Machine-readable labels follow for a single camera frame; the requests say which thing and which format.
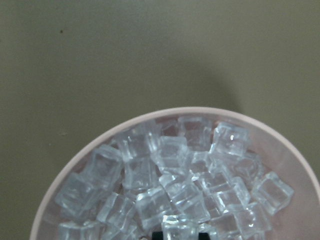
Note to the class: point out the pink bowl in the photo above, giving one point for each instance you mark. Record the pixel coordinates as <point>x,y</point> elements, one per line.
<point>298,221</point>

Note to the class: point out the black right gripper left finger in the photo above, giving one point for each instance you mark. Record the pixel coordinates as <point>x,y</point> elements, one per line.
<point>157,235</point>

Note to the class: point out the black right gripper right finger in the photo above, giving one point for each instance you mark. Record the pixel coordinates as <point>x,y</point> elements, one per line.
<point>203,236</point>

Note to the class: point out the clear ice cube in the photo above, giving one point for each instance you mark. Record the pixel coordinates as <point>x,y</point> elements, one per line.
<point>179,227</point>

